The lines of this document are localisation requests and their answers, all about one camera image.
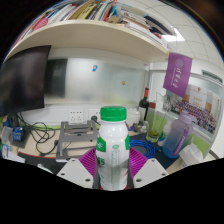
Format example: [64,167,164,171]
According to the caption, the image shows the white wall socket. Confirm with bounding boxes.
[88,109,102,123]
[68,109,85,125]

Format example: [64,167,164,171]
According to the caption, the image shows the dark wine bottle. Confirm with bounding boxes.
[138,87,151,123]

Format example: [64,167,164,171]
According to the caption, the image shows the coiled blue cable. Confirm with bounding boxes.
[129,139,161,160]

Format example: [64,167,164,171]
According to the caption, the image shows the ceiling lights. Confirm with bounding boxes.
[161,28,186,43]

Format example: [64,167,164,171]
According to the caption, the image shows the framed group photo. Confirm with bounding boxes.
[169,83,223,130]

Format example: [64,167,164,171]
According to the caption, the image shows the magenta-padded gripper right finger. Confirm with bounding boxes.
[127,146,169,190]

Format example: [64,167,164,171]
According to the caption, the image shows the wall shelf with books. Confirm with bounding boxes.
[4,0,175,65]

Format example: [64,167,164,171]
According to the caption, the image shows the black computer monitor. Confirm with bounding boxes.
[0,44,53,118]

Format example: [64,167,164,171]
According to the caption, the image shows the purple translucent water bottle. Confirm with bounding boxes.
[162,110,195,160]

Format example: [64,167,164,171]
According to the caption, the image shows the purple hanging flag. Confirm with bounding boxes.
[162,51,194,99]

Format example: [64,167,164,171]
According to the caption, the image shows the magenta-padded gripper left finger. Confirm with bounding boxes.
[56,147,100,190]

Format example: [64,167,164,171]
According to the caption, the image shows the grey metal laptop stand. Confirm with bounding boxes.
[55,119,100,164]

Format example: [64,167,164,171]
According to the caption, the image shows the white tissue pack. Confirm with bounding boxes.
[178,142,205,168]

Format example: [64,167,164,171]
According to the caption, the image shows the black desk mat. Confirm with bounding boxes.
[18,132,183,176]

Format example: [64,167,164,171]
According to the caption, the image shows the small blue device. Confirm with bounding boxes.
[12,125,25,143]

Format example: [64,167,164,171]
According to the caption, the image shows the white bottle with green cap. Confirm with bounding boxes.
[95,105,132,192]

